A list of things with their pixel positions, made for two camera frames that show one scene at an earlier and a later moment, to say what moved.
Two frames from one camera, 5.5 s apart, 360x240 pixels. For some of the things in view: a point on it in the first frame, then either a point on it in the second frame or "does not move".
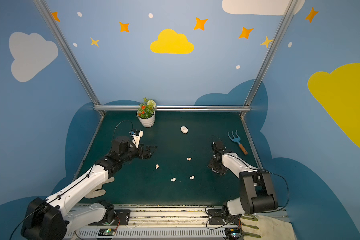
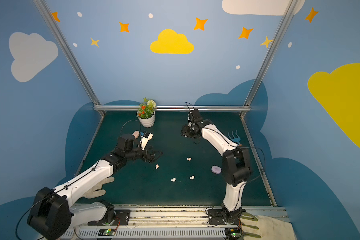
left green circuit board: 106,232 does not move
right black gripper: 215,163 → 189,130
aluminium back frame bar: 175,108 does not move
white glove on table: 98,191 does not move
